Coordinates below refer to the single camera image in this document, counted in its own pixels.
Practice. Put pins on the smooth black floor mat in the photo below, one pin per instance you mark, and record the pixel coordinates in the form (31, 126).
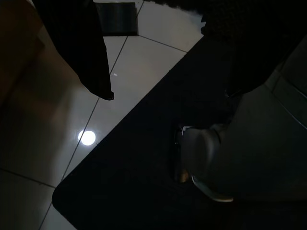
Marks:
(132, 167)

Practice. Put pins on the black foam puzzle mat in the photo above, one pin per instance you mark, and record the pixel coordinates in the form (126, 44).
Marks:
(220, 24)

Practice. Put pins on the dark grey robot right leg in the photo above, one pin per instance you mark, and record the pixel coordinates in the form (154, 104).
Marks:
(251, 155)

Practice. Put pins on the black ribbed pad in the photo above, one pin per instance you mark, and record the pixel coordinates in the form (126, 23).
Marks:
(120, 19)

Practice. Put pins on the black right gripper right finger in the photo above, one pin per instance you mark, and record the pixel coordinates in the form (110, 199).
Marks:
(263, 36)

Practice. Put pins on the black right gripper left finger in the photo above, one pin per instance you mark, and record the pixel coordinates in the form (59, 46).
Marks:
(79, 48)

